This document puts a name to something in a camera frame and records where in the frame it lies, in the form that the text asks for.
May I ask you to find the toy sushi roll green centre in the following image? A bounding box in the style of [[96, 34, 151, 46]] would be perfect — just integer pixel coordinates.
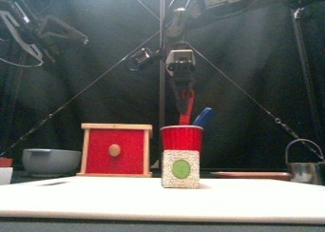
[[161, 149, 202, 189]]

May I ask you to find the thin vertical frame pole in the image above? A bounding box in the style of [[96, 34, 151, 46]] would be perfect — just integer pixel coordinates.
[[158, 0, 167, 129]]

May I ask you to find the thick vertical frame post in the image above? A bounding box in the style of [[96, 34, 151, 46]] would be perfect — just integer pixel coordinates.
[[290, 7, 324, 145]]

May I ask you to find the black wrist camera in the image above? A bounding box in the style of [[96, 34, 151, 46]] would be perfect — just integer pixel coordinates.
[[126, 47, 163, 72]]

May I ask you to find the blue plastic utensil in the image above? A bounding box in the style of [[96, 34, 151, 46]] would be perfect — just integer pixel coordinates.
[[191, 106, 214, 129]]

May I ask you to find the red and white block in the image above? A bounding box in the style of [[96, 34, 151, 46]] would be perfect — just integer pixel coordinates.
[[0, 157, 14, 186]]

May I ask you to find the white cutting board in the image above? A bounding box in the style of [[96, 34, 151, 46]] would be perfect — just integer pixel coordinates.
[[0, 175, 325, 226]]

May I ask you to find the grey-blue bowl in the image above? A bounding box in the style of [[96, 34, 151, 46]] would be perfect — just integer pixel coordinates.
[[22, 147, 83, 179]]

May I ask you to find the small metal pot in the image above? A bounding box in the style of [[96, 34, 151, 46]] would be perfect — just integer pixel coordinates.
[[285, 138, 325, 186]]

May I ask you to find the red toy knife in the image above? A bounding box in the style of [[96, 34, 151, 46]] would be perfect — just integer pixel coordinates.
[[178, 87, 197, 126]]

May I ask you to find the brown wooden tray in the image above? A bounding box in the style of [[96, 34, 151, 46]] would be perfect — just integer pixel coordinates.
[[210, 171, 293, 182]]

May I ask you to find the wooden box red front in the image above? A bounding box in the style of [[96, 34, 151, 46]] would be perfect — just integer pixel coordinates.
[[76, 123, 154, 179]]

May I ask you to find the red plastic cup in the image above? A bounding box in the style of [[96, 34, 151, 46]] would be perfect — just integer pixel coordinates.
[[159, 125, 205, 154]]

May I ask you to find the diagonal bracing wire with turnbuckle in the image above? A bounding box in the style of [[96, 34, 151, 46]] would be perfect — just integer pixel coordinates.
[[186, 42, 325, 163]]

